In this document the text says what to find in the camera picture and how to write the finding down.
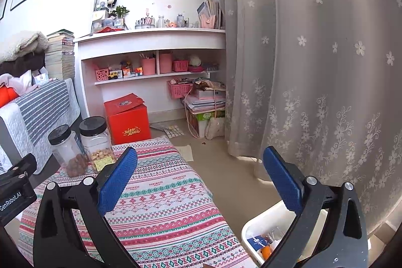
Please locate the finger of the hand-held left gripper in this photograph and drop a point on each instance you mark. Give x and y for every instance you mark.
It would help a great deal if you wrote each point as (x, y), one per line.
(18, 166)

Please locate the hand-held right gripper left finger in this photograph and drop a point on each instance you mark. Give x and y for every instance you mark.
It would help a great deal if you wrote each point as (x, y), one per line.
(117, 180)

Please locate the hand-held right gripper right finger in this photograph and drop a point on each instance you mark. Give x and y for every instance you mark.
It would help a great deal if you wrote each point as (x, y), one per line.
(282, 177)

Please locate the white trash bin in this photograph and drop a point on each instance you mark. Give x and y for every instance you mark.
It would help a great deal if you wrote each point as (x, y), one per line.
(251, 224)

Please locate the blue snack packet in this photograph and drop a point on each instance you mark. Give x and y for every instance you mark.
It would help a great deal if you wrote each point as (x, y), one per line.
(256, 241)

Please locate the orange snack packet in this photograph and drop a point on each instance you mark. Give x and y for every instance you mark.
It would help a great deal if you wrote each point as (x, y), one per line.
(266, 252)

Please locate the clear jar with biscuits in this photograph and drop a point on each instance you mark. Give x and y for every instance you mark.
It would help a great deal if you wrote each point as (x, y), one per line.
(97, 142)

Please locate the patterned woven cloth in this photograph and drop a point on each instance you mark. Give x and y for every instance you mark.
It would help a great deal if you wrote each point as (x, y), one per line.
(163, 192)

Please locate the clear jar with brown nuts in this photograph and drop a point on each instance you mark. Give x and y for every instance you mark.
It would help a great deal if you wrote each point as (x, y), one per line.
(67, 151)

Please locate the white blue small box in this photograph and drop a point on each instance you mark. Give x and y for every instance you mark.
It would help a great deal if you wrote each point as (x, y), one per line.
(78, 142)

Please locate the red cardboard box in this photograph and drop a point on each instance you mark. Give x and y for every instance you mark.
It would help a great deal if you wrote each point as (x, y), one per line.
(127, 120)

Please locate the grey striped quilt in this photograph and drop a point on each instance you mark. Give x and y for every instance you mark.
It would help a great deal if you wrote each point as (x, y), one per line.
(44, 111)

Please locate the orange cushion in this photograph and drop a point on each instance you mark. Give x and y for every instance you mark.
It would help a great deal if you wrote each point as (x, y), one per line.
(6, 97)

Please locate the sticker sheets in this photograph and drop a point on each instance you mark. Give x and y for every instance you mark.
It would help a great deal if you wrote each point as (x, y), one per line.
(171, 130)

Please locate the white paper sheet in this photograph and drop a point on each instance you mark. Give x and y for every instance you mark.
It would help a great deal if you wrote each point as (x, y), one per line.
(187, 151)

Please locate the white cloth bag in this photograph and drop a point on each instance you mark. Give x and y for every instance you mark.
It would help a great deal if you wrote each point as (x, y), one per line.
(215, 128)

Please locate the white pink garment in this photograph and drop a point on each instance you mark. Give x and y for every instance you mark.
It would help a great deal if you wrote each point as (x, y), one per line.
(18, 82)

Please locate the green-print cardboard box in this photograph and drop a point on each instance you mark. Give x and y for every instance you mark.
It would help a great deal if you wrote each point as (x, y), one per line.
(204, 120)

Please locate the dark brown cloth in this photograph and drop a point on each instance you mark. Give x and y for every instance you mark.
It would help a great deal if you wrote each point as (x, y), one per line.
(22, 65)

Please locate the yellow toy truck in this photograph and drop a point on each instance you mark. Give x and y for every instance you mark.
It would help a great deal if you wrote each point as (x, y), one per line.
(113, 75)

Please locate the small pink basket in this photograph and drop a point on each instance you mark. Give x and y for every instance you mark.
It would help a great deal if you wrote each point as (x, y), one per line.
(102, 74)

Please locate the pink plastic basket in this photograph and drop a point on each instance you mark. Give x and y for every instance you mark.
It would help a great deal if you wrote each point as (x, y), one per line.
(179, 89)

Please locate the stack of papers and folders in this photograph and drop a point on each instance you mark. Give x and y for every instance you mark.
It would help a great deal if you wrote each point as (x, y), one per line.
(205, 98)

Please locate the colourful puzzle cube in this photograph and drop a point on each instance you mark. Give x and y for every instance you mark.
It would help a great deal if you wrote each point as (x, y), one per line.
(127, 70)
(138, 70)

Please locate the flowered sheer curtain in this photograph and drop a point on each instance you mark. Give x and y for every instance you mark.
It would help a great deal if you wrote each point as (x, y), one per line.
(314, 67)

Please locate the pink pen cup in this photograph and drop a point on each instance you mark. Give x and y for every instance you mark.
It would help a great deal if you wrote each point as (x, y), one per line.
(147, 65)

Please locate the stack of books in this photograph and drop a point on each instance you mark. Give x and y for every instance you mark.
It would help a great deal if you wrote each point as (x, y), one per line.
(59, 54)

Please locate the beige fluffy blanket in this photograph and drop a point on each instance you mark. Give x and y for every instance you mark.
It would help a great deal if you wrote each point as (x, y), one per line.
(22, 43)

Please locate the pink slatted basket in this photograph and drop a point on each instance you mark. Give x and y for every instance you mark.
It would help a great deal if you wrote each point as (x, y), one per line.
(180, 65)

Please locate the white shelf unit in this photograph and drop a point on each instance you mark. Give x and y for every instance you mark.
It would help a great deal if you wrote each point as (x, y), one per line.
(150, 42)

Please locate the white plush toy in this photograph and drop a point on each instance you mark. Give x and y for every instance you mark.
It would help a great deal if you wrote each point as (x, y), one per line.
(195, 60)

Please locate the pen holder with pens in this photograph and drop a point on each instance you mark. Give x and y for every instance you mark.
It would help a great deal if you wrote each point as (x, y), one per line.
(145, 21)

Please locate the clear small bottle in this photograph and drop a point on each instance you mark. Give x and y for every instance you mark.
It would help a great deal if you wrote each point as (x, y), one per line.
(180, 20)
(161, 21)

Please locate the small green plant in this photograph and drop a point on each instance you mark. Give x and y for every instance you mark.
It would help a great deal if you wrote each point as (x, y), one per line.
(121, 10)

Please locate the pink folder pouch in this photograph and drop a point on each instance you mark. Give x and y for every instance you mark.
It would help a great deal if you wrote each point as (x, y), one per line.
(210, 16)

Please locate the dark-haired doll figurine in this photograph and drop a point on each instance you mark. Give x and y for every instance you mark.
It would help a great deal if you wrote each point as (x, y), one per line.
(111, 1)

